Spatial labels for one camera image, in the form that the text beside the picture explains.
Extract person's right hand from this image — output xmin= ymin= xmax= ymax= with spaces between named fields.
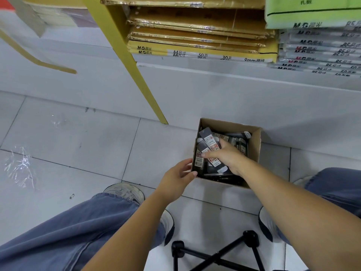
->
xmin=201 ymin=137 xmax=251 ymax=177

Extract person's left hand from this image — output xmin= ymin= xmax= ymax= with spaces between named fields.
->
xmin=154 ymin=158 xmax=199 ymax=204

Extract pile of lead refill cases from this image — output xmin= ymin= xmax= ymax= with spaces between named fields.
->
xmin=194 ymin=126 xmax=252 ymax=181

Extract small brown cardboard box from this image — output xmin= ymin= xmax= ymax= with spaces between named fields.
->
xmin=191 ymin=117 xmax=262 ymax=190

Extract person's left forearm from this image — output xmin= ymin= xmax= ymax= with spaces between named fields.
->
xmin=82 ymin=192 xmax=173 ymax=271

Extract person's right forearm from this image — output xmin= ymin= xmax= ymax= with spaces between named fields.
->
xmin=239 ymin=160 xmax=361 ymax=271

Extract white grey sneaker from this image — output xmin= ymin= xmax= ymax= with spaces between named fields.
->
xmin=258 ymin=174 xmax=315 ymax=244
xmin=103 ymin=183 xmax=175 ymax=247

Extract blue jeans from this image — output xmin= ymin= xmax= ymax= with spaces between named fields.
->
xmin=0 ymin=167 xmax=361 ymax=271

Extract small crumpled clear plastic wrap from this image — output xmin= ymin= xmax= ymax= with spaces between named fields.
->
xmin=52 ymin=112 xmax=68 ymax=127

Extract stack of gold paper packs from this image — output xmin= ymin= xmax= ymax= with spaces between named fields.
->
xmin=100 ymin=0 xmax=279 ymax=65

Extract large crumpled clear plastic wrap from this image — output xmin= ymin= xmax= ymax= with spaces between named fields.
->
xmin=4 ymin=146 xmax=39 ymax=191

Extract yellow shelf post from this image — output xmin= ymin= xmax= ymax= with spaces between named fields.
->
xmin=82 ymin=0 xmax=169 ymax=125

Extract beige paper strap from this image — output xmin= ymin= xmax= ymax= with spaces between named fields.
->
xmin=0 ymin=0 xmax=77 ymax=74

